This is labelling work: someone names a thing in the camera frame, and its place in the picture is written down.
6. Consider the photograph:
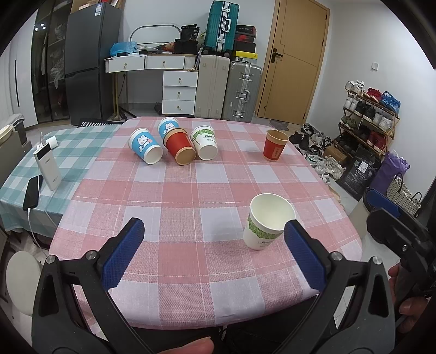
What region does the silver suitcase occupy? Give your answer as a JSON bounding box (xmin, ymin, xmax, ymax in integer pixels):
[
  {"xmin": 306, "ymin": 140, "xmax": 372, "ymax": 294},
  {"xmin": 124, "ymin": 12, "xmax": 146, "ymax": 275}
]
[{"xmin": 222, "ymin": 61, "xmax": 262, "ymax": 123}]

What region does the blue cup rear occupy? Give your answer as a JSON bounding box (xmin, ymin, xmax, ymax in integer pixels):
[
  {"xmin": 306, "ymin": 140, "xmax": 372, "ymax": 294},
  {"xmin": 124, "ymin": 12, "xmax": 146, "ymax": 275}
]
[{"xmin": 158, "ymin": 117, "xmax": 180, "ymax": 139}]

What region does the woven basket bag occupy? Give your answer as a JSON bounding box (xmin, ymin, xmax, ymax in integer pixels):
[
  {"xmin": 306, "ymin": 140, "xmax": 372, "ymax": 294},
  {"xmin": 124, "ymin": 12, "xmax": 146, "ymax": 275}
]
[{"xmin": 386, "ymin": 173, "xmax": 423, "ymax": 215}]

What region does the wooden door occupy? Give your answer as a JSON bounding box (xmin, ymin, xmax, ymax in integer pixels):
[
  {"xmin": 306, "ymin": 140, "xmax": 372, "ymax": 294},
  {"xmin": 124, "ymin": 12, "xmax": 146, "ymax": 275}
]
[{"xmin": 257, "ymin": 1, "xmax": 330, "ymax": 125}]

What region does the black bag on desk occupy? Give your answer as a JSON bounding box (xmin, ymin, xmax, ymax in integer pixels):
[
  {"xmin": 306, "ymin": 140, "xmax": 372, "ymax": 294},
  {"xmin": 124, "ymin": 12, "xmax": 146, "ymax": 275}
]
[{"xmin": 174, "ymin": 24, "xmax": 199, "ymax": 54}]

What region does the purple bag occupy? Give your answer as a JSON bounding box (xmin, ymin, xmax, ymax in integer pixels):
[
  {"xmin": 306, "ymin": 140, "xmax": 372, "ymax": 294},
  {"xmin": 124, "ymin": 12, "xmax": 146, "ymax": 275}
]
[{"xmin": 370, "ymin": 150, "xmax": 410, "ymax": 195}]

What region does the shoe rack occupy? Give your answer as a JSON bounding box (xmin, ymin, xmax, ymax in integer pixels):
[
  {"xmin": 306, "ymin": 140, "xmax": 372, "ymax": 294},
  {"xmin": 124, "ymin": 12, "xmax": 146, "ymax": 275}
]
[{"xmin": 333, "ymin": 87, "xmax": 400, "ymax": 161}]

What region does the yellow box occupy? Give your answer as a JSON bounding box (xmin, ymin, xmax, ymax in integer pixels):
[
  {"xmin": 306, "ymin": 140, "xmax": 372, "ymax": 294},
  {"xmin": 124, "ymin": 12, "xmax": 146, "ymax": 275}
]
[{"xmin": 234, "ymin": 50, "xmax": 258, "ymax": 64}]

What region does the teal checked tablecloth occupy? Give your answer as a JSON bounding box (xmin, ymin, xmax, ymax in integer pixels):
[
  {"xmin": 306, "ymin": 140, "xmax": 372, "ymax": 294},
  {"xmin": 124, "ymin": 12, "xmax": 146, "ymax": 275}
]
[{"xmin": 0, "ymin": 124, "xmax": 122, "ymax": 236}]

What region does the white charging cable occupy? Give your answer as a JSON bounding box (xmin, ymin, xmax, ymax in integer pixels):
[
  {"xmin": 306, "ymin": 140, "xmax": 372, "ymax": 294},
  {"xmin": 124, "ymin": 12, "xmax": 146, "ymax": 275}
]
[{"xmin": 26, "ymin": 207, "xmax": 59, "ymax": 259}]

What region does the left hand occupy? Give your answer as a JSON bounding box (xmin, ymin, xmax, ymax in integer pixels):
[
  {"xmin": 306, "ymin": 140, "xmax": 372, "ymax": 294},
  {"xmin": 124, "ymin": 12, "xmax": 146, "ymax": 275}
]
[{"xmin": 160, "ymin": 337, "xmax": 214, "ymax": 354}]

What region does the black refrigerator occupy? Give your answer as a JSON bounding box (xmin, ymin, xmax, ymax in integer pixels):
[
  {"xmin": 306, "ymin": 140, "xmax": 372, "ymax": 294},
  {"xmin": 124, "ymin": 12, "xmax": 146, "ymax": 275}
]
[{"xmin": 64, "ymin": 2, "xmax": 122, "ymax": 126}]

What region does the blue cup front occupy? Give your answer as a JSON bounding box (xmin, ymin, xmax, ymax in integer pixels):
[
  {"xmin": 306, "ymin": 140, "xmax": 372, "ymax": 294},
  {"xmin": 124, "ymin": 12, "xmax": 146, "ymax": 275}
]
[{"xmin": 129, "ymin": 128, "xmax": 163, "ymax": 165}]

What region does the blue plastic bag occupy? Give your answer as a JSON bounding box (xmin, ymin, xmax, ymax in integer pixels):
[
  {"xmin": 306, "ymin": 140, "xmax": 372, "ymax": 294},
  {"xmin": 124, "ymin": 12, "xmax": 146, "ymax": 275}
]
[{"xmin": 109, "ymin": 41, "xmax": 139, "ymax": 57}]

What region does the round white stool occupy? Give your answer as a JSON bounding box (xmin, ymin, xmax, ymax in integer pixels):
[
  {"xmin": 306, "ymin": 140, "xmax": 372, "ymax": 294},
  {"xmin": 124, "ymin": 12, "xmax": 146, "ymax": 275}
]
[{"xmin": 6, "ymin": 251, "xmax": 42, "ymax": 316}]

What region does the beige suitcase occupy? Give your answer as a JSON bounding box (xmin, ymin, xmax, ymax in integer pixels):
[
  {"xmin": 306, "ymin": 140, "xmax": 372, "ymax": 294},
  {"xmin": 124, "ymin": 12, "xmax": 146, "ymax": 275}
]
[{"xmin": 194, "ymin": 54, "xmax": 231, "ymax": 120}]

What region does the red cup upright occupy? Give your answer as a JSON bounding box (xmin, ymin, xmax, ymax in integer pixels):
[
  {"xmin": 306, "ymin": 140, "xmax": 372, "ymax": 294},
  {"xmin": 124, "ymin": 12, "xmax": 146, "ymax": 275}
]
[{"xmin": 263, "ymin": 129, "xmax": 289, "ymax": 161}]

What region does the white green paper cup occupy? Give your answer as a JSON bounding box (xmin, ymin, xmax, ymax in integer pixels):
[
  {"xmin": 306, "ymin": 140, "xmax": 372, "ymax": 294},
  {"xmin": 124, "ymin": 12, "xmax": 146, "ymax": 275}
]
[{"xmin": 243, "ymin": 193, "xmax": 296, "ymax": 251}]

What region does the pink checked tablecloth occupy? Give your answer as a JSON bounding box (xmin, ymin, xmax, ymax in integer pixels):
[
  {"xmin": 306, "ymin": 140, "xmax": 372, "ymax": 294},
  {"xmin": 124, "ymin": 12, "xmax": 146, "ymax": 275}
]
[{"xmin": 50, "ymin": 117, "xmax": 362, "ymax": 329}]

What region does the blue cup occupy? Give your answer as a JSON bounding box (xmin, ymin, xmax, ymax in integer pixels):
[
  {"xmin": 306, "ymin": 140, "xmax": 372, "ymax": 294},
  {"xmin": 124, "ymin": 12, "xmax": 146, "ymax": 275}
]
[
  {"xmin": 129, "ymin": 128, "xmax": 163, "ymax": 165},
  {"xmin": 158, "ymin": 117, "xmax": 180, "ymax": 139}
]

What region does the black shoe boxes stack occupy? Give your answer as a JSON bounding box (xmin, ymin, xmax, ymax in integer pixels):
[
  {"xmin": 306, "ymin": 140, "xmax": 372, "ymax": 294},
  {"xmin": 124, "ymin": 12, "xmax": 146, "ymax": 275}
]
[{"xmin": 234, "ymin": 24, "xmax": 256, "ymax": 53}]

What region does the white power bank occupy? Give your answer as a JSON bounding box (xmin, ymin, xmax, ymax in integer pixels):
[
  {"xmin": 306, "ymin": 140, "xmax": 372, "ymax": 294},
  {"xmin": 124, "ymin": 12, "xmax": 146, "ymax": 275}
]
[{"xmin": 33, "ymin": 145, "xmax": 62, "ymax": 191}]

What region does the right hand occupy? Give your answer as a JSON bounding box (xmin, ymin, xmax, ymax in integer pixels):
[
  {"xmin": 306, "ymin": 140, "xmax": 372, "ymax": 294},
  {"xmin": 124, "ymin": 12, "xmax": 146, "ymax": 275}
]
[{"xmin": 387, "ymin": 263, "xmax": 436, "ymax": 334}]

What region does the white green cup lying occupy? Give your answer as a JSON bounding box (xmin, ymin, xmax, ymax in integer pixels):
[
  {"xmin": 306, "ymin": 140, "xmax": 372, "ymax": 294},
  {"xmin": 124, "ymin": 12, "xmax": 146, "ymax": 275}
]
[{"xmin": 190, "ymin": 125, "xmax": 218, "ymax": 161}]

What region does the teal suitcase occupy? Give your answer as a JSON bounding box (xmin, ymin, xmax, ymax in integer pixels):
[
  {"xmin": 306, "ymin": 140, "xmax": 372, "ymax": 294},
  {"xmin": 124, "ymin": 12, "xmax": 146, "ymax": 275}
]
[{"xmin": 203, "ymin": 1, "xmax": 240, "ymax": 57}]

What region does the white drawer desk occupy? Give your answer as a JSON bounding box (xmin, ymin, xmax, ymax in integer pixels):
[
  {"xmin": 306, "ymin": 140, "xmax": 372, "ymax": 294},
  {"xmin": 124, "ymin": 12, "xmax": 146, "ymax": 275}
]
[{"xmin": 105, "ymin": 53, "xmax": 198, "ymax": 116}]

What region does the glass door cabinet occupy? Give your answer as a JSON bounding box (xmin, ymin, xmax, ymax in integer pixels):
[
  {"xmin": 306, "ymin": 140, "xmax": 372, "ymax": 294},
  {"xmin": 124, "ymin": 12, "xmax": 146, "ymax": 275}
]
[{"xmin": 31, "ymin": 0, "xmax": 72, "ymax": 123}]

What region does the black smartphone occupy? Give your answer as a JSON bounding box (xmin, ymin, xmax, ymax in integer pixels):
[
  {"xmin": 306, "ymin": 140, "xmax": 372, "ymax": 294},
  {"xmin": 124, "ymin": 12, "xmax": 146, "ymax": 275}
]
[{"xmin": 22, "ymin": 174, "xmax": 43, "ymax": 212}]

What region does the red cup lying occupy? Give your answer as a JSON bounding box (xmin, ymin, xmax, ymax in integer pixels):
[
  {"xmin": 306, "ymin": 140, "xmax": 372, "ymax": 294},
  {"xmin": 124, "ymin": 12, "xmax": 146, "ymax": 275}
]
[{"xmin": 163, "ymin": 128, "xmax": 196, "ymax": 166}]

